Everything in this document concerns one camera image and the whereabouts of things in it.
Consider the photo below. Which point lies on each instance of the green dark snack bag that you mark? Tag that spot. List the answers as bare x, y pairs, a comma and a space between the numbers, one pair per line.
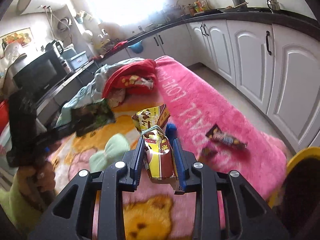
90, 117

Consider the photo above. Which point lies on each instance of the brown chocolate bar wrapper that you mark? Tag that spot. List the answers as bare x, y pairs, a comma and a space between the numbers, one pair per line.
219, 140

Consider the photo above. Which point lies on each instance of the condiment bottles group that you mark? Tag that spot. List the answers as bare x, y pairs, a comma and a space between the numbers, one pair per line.
197, 7

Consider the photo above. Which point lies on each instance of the yellow rimmed trash bin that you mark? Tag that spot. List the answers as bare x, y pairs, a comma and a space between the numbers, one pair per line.
296, 203

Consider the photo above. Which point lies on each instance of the yellow brown snack packet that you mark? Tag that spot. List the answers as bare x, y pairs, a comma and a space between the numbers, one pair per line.
159, 163

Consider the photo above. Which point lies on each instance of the pink cartoon fleece blanket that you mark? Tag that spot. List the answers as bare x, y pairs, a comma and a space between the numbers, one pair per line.
164, 102

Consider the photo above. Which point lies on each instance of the light green mesh cloth pouch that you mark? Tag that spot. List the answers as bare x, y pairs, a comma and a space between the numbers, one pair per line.
114, 150

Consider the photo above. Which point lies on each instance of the blue hanging bowl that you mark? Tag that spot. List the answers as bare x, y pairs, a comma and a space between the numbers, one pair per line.
137, 48

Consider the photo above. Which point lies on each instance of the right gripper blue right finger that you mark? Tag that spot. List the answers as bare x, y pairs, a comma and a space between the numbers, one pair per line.
227, 206

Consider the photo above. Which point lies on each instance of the red patterned cloth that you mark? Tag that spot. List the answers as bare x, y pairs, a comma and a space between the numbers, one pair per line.
136, 78

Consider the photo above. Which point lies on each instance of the black microwave oven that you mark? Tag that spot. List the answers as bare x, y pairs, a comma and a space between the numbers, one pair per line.
38, 75

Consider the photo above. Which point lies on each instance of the person's left hand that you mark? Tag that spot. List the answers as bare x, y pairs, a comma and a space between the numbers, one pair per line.
36, 184

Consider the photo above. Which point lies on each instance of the light teal crumpled cloth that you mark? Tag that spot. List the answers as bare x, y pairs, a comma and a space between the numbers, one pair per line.
92, 92

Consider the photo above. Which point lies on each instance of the dark cooking pot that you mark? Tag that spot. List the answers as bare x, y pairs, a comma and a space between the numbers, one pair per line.
240, 3

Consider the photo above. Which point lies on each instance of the white lower kitchen cabinets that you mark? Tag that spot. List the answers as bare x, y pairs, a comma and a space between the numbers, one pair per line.
275, 67

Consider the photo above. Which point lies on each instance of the steel teapot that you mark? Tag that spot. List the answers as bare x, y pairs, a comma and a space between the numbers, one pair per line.
273, 5

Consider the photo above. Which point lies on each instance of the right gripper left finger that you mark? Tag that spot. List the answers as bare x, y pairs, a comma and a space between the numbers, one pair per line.
70, 214

